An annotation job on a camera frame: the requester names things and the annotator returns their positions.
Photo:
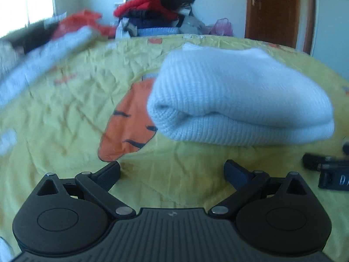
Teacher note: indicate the red garment on pile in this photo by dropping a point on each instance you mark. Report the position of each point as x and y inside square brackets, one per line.
[149, 5]

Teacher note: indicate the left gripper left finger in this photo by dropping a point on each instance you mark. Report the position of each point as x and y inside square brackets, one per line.
[67, 216]

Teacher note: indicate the orange red plastic bag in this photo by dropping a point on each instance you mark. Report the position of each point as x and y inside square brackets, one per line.
[81, 19]

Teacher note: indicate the black clothing by window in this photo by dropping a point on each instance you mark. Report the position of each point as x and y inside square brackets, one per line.
[35, 37]

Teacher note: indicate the yellow carrot print bedsheet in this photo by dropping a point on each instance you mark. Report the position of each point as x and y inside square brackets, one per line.
[60, 118]

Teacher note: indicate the white wardrobe with flowers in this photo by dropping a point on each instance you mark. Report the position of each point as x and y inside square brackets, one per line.
[330, 36]

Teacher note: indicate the dark navy garment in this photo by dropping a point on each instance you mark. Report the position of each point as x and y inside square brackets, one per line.
[142, 19]

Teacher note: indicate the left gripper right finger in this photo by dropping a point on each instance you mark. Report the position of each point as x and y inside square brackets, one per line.
[274, 215]

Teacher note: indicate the white patterned cloth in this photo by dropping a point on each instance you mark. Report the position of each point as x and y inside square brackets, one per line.
[43, 59]

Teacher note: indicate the bright window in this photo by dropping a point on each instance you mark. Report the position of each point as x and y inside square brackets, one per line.
[18, 14]

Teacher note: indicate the brown wooden door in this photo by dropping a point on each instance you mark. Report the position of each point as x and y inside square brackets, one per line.
[283, 22]

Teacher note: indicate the white knit sweater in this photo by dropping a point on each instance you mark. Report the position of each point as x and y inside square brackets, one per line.
[237, 97]

